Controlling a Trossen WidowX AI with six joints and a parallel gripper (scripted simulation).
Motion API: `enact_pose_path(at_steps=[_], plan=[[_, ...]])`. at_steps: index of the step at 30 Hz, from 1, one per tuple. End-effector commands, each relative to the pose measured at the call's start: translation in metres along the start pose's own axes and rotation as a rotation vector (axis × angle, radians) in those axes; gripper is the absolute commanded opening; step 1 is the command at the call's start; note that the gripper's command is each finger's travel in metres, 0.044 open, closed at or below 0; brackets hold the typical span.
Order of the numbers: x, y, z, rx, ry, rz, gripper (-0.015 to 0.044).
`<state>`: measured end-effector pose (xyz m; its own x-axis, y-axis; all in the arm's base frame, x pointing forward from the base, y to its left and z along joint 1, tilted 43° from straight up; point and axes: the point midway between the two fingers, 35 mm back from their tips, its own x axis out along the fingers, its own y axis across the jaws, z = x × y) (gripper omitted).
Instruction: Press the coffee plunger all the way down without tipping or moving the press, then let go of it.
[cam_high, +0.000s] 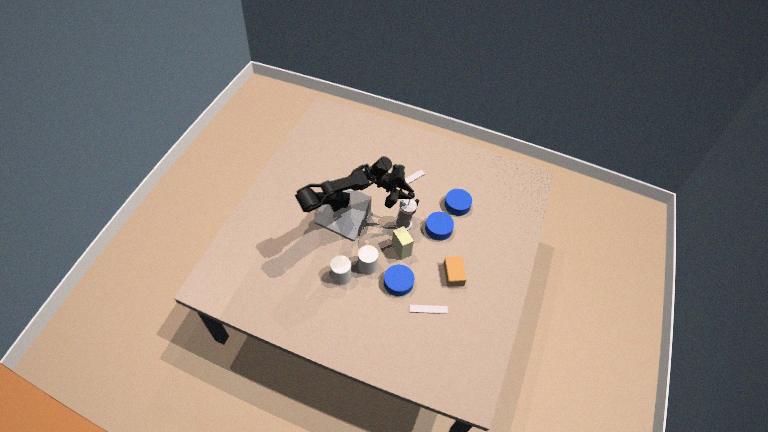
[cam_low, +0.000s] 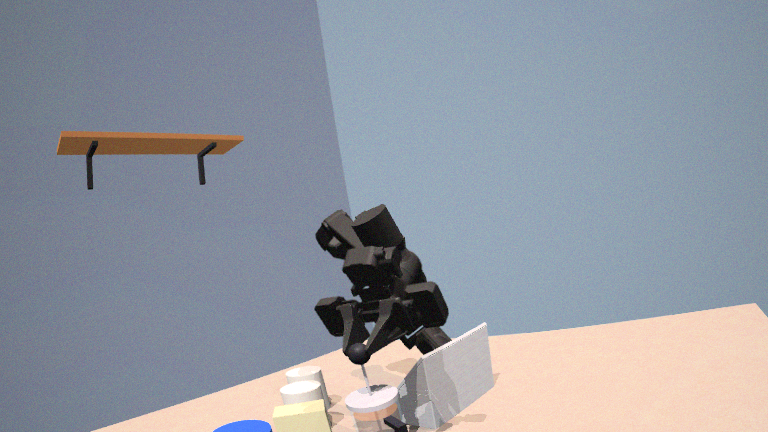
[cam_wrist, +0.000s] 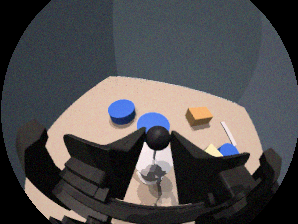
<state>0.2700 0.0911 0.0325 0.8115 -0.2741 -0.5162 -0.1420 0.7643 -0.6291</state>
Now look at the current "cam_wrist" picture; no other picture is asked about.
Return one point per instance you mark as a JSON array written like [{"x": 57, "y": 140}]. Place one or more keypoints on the orange rectangular block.
[{"x": 200, "y": 115}]

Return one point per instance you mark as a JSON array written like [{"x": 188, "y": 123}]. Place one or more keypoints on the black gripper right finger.
[{"x": 194, "y": 168}]

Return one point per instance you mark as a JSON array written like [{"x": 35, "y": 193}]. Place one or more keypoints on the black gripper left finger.
[{"x": 118, "y": 159}]

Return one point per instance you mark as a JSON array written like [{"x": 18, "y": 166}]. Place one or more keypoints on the blue short cylinder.
[
  {"x": 228, "y": 149},
  {"x": 151, "y": 119},
  {"x": 121, "y": 111}
]

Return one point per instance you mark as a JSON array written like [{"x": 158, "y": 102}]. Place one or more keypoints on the pale yellow block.
[{"x": 212, "y": 150}]

